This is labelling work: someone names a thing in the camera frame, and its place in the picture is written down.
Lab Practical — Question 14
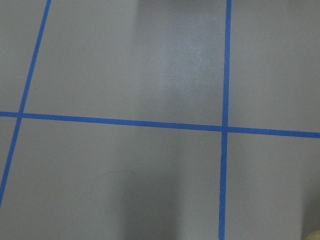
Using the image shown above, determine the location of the tan wooden cup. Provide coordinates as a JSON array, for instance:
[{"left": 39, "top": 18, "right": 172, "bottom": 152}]
[{"left": 304, "top": 230, "right": 320, "bottom": 240}]

